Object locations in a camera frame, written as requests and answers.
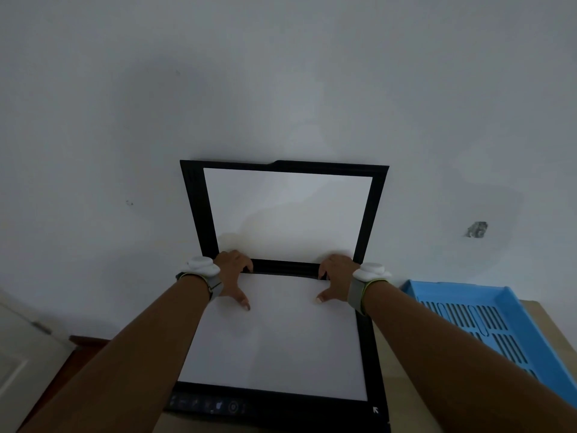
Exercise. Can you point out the person's left forearm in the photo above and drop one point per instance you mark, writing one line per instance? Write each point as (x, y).
(130, 356)

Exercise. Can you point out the white paper sheet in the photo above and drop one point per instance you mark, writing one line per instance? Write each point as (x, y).
(279, 338)

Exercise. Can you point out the gray door hinge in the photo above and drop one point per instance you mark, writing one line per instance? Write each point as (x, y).
(41, 328)

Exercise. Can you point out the person's right hand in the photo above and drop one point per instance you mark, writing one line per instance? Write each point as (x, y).
(339, 277)

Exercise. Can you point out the black scanner lid white pad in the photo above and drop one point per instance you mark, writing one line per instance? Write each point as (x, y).
(288, 211)

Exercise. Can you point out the black flatbed scanner base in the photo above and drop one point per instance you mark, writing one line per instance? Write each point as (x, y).
(270, 410)

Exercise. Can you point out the person's left hand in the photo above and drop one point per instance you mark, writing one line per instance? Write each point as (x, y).
(229, 277)

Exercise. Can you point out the person's left thumb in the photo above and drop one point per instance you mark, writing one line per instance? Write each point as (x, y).
(241, 299)

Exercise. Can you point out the gray wall plug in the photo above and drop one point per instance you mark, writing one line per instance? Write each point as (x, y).
(478, 229)

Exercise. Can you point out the blue plastic slotted tray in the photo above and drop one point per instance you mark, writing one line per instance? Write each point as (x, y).
(518, 320)

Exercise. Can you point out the person's right thumb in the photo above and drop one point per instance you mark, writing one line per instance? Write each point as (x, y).
(325, 295)

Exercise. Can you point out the white door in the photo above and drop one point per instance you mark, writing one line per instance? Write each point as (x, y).
(22, 365)

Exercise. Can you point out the person's right forearm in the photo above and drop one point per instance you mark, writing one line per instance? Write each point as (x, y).
(450, 365)

